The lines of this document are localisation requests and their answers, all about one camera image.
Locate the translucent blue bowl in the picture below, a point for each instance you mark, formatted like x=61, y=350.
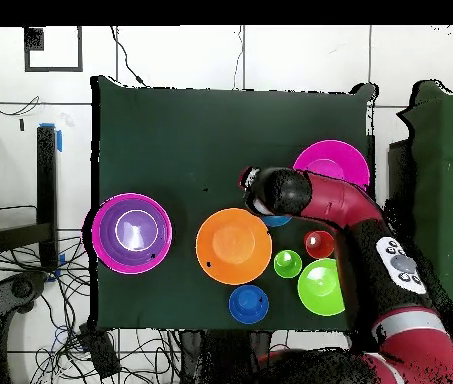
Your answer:
x=276, y=221

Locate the purple plastic bowl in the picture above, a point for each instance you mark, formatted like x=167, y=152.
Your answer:
x=134, y=248

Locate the pink plastic bowl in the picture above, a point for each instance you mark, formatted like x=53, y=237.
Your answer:
x=97, y=236
x=330, y=156

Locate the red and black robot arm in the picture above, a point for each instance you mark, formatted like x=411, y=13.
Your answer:
x=338, y=200

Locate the orange plastic bowl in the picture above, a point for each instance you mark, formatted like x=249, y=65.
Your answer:
x=234, y=246

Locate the dark green tablecloth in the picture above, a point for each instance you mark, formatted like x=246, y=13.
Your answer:
x=190, y=128

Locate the green plastic cup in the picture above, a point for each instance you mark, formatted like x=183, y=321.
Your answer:
x=290, y=268

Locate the orange-red plastic cup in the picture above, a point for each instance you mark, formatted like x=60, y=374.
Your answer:
x=322, y=248

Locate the dark blue bowl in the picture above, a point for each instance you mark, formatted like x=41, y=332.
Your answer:
x=248, y=304

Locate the green plastic bowl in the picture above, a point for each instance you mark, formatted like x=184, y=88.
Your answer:
x=318, y=296

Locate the black stand with blue tape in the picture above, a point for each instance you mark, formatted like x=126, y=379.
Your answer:
x=46, y=180

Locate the black power adapter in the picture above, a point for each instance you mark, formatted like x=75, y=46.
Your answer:
x=100, y=352

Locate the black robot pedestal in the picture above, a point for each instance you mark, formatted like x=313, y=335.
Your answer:
x=226, y=360

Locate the black pedestal foot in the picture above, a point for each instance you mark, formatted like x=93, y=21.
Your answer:
x=22, y=288

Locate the black square floor frame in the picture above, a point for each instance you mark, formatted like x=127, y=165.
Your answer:
x=34, y=40

